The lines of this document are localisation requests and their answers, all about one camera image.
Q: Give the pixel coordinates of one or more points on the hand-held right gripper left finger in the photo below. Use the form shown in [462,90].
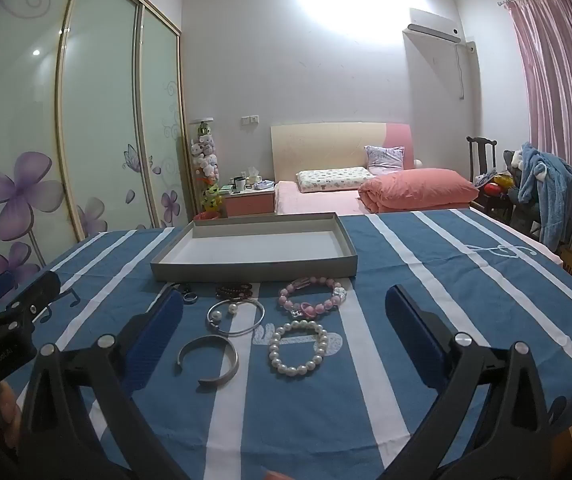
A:
[158,340]

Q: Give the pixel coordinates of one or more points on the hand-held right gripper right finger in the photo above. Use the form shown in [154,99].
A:
[408,335]

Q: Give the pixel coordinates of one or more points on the thin silver bangle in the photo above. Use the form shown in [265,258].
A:
[239,333]

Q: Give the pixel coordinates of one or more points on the grey cardboard tray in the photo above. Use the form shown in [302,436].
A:
[261,269]

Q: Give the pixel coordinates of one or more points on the blue striped tablecloth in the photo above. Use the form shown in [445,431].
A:
[465,285]

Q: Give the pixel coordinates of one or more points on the wide silver cuff bangle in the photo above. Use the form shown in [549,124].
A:
[233,366]

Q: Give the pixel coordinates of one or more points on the red basket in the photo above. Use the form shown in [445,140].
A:
[209,216]

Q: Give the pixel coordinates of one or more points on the folded pink quilt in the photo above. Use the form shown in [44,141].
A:
[415,190]

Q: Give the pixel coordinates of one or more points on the bed with pink sheet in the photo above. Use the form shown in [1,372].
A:
[316,202]

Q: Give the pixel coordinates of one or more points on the pink nightstand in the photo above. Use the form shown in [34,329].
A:
[248,204]

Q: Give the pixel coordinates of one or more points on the red toy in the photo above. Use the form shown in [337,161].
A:
[491,190]

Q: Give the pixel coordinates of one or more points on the white patterned pillow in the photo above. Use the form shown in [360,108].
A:
[333,179]

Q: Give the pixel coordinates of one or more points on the lilac pillow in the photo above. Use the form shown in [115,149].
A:
[383,160]

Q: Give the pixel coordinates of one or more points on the tissue box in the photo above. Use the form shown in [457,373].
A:
[254,177]

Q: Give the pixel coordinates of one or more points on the plush toy tower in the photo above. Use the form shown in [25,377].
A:
[205,155]

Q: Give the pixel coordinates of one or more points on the floral sliding door wardrobe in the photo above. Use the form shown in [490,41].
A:
[101,110]

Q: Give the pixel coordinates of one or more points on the dark wooden chair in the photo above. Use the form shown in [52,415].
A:
[480,155]

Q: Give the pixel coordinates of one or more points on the beige and pink headboard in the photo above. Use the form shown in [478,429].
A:
[326,147]

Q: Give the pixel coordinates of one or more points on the blue fleece garment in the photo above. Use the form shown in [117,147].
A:
[550,185]

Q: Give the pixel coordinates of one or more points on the air conditioner pipe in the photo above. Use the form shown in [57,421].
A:
[460,70]

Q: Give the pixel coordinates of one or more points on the pink curtain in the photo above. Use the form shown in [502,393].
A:
[555,85]

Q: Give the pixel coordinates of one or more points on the white air conditioner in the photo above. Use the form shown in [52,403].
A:
[430,22]

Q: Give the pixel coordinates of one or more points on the white wall switch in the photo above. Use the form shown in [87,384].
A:
[249,120]

